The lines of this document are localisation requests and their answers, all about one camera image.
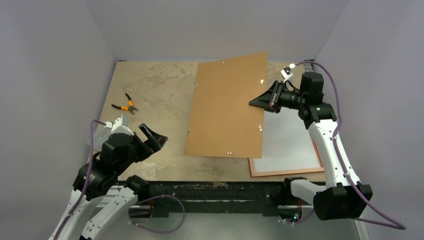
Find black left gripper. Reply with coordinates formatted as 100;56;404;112
116;123;168;174

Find brown cardboard backing board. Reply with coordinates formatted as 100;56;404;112
183;52;268;159

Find landscape photo print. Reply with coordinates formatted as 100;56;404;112
252;110;322;174

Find red wooden picture frame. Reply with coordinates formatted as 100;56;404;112
248;138;324;178

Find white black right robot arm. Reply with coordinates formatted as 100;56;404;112
249;66;373;221

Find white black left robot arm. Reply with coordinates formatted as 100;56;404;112
49;115;169;240

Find clear plastic parts box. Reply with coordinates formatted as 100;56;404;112
92;127;111;152

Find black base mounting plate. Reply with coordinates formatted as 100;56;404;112
123;180;312;220

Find orange handled pliers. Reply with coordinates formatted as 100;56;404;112
111;93;139;116

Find aluminium rail right side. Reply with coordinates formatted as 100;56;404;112
303;59;314;72

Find aluminium rail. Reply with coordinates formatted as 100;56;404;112
303;59;314;72
130;184;313;216

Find aluminium front rail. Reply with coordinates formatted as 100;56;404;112
130;184;313;216

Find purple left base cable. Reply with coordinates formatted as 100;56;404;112
128;194;186;234

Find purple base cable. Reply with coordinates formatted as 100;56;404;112
278;206;316;226
128;194;186;234

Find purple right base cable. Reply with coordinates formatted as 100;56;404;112
278;206;316;226

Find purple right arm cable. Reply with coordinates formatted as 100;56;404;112
294;60;407;231

